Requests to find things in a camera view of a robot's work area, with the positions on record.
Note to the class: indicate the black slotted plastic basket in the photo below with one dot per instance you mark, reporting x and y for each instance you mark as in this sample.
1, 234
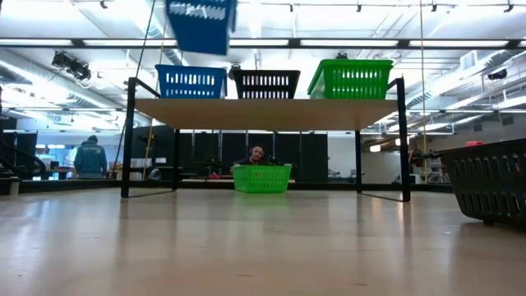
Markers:
267, 72
493, 186

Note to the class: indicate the blue slotted plastic basket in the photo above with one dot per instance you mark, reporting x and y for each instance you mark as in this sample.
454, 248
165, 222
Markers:
197, 37
191, 67

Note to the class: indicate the green slotted plastic basket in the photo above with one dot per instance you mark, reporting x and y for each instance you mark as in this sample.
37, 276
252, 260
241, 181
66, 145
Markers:
263, 167
353, 63

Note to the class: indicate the wooden shelf with black legs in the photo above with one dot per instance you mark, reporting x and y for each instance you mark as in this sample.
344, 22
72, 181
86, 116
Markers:
267, 115

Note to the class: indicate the person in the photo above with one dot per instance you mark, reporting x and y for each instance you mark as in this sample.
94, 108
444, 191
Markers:
255, 154
90, 160

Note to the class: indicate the black round ceiling fixture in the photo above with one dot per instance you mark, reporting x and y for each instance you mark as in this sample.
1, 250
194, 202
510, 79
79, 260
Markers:
235, 66

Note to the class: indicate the overhead light bar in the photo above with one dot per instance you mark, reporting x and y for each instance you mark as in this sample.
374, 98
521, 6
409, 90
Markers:
293, 42

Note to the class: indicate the black ceiling spotlight cluster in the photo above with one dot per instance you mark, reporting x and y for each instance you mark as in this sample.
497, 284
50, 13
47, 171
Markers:
72, 66

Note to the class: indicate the red object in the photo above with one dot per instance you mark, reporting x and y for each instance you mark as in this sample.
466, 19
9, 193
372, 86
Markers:
474, 143

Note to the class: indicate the black ceiling dome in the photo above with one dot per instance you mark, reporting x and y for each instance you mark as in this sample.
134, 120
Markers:
497, 74

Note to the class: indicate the black partition wall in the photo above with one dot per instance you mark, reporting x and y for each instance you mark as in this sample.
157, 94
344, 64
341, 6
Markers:
312, 156

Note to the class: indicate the overhead black camera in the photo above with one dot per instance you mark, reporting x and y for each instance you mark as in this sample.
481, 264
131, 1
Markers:
341, 56

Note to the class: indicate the black table frame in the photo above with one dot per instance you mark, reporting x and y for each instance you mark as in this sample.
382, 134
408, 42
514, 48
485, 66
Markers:
82, 186

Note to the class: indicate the white duct vent box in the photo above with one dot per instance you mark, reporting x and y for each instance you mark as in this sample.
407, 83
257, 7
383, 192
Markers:
474, 59

